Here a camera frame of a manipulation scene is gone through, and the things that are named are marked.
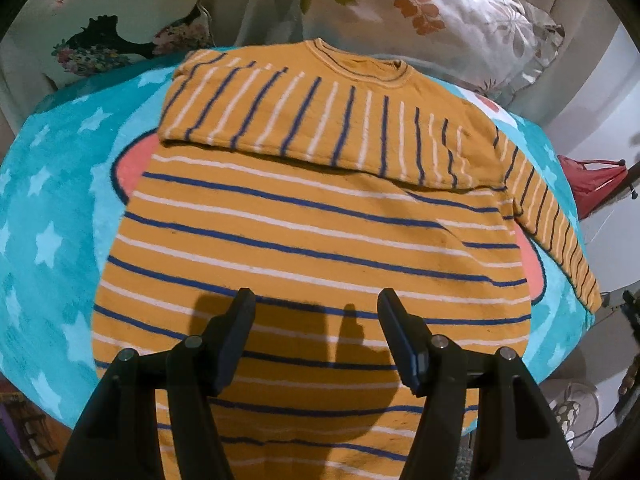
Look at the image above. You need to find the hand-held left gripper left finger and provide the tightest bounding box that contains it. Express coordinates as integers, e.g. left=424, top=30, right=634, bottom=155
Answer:
left=55, top=287, right=257, bottom=480

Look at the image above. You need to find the red bag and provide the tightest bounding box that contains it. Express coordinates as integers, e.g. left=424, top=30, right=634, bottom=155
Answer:
left=556, top=154, right=640, bottom=222

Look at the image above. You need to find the clear glass vessel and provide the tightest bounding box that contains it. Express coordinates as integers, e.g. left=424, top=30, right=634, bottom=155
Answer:
left=542, top=381, right=601, bottom=452

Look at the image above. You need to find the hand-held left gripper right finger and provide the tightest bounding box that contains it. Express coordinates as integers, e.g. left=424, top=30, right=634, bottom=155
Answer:
left=377, top=288, right=582, bottom=480

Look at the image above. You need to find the leaf print pillow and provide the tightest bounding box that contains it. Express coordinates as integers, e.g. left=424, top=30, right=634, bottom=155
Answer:
left=290, top=0, right=567, bottom=107

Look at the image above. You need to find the yellow striped sweater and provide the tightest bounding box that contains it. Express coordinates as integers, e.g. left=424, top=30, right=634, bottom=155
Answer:
left=92, top=38, right=602, bottom=480

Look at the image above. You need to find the dancer print pillow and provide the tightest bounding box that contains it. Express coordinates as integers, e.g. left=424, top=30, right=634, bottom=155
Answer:
left=10, top=0, right=217, bottom=92

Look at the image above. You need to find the teal cartoon star blanket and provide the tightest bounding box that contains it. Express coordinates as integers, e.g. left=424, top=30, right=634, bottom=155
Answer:
left=0, top=60, right=597, bottom=432

